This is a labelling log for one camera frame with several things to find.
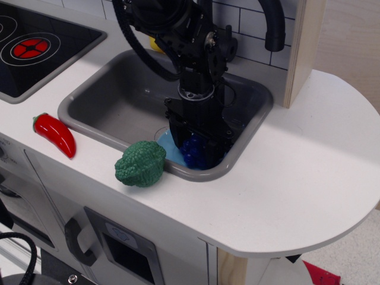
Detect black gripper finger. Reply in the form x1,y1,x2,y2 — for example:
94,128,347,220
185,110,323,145
205,139,229,169
169,117,192,148

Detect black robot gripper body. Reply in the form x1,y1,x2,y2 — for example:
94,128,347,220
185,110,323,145
164,87,233,149

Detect blue toy blueberries cluster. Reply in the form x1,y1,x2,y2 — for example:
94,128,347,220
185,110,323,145
179,134,207,170

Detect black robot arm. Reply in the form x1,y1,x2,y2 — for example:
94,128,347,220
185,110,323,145
112,1,234,168

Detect light blue plate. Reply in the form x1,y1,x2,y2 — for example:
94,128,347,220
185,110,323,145
156,128,229,171

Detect grey plastic sink basin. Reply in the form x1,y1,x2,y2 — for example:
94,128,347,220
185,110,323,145
58,50,273,182

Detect green toy broccoli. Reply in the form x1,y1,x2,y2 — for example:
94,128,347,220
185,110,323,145
115,141,166,187

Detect yellow toy bell pepper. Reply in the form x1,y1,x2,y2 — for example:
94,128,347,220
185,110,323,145
149,37,164,54

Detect black toy faucet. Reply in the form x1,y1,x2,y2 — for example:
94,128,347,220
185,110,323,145
197,0,286,63

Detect red toy chili pepper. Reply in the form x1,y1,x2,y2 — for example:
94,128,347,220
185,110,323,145
33,113,76,159

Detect grey oven door panel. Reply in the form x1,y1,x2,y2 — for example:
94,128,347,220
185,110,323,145
84,207,165,284

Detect wooden side panel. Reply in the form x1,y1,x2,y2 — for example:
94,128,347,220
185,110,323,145
283,0,327,108

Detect red cloth on floor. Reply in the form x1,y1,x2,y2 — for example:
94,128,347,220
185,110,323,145
303,261,341,285

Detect black toy stove top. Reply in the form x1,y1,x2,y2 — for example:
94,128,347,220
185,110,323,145
1,2,106,104

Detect black oven door handle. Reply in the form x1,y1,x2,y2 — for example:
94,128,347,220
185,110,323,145
64,218,97,267

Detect black braided cable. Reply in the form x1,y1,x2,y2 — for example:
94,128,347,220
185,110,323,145
0,232,38,285

